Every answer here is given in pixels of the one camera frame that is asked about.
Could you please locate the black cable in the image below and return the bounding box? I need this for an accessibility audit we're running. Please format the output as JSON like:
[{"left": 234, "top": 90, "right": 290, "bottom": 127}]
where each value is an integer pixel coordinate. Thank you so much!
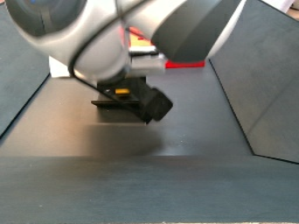
[{"left": 67, "top": 0, "right": 154, "bottom": 124}]

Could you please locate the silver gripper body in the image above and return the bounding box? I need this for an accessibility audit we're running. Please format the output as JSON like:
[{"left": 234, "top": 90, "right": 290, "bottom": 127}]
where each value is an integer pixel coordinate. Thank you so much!
[{"left": 129, "top": 45, "right": 166, "bottom": 77}]

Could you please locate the black curved fixture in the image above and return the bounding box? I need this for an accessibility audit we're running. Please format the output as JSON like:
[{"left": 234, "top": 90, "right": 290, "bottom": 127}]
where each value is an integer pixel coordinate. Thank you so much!
[{"left": 91, "top": 77, "right": 146, "bottom": 109}]

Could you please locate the red shape sorter block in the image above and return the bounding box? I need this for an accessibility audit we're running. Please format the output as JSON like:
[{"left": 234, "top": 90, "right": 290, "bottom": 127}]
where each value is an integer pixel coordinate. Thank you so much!
[{"left": 127, "top": 27, "right": 206, "bottom": 69}]

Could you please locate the yellow oval cylinder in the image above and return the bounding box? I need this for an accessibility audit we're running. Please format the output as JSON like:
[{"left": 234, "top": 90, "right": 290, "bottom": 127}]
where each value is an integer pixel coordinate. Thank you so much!
[{"left": 115, "top": 88, "right": 131, "bottom": 95}]

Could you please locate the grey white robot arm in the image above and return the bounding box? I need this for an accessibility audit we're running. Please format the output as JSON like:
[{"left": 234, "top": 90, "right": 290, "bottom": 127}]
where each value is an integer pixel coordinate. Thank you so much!
[{"left": 4, "top": 0, "right": 247, "bottom": 81}]

